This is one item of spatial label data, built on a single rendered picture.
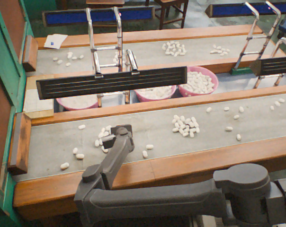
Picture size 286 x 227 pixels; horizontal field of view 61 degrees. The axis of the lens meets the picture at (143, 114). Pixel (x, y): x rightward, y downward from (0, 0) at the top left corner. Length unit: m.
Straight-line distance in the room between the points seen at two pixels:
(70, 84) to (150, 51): 0.92
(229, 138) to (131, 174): 0.56
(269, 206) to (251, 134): 0.96
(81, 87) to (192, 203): 0.67
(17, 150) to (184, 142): 0.77
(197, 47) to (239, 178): 1.53
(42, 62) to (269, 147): 1.44
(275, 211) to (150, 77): 0.72
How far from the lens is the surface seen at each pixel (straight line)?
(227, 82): 1.80
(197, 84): 1.60
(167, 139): 1.27
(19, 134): 1.20
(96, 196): 0.60
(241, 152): 1.31
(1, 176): 1.09
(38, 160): 1.25
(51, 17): 1.49
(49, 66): 1.71
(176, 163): 1.17
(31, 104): 1.43
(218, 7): 1.70
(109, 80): 1.02
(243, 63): 1.89
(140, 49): 1.83
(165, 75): 1.06
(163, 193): 0.54
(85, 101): 1.44
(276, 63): 1.33
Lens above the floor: 1.76
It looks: 49 degrees down
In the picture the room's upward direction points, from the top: 6 degrees clockwise
